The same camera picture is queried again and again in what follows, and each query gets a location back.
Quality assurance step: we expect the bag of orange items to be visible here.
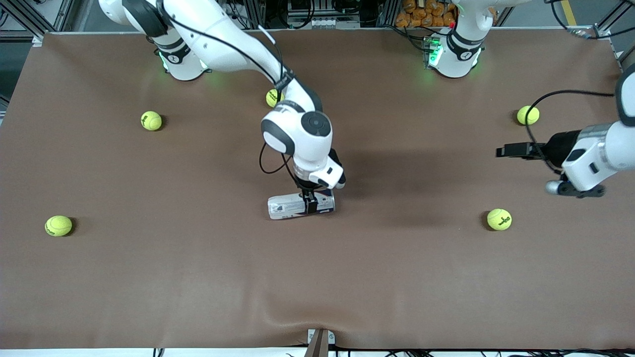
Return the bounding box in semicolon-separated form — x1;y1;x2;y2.
395;0;456;28

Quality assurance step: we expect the brown table mat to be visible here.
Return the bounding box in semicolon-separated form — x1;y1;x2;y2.
0;28;635;350

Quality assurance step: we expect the white blue tennis ball can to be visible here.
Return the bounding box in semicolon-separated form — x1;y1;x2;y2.
268;191;336;220

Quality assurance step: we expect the long white socket strip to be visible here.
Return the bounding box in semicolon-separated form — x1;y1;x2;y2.
287;16;361;29

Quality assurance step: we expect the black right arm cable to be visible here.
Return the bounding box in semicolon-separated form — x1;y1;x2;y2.
156;0;301;189

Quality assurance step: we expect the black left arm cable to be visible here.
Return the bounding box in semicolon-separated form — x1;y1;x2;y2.
525;0;635;174

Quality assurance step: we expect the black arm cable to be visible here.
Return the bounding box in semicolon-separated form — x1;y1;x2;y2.
156;0;301;189
525;0;635;174

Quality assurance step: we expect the aluminium frame profile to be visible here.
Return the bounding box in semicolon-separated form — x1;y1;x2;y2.
0;0;75;40
593;0;635;70

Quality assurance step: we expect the metal table edge clamp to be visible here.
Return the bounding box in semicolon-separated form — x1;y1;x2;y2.
307;329;336;357

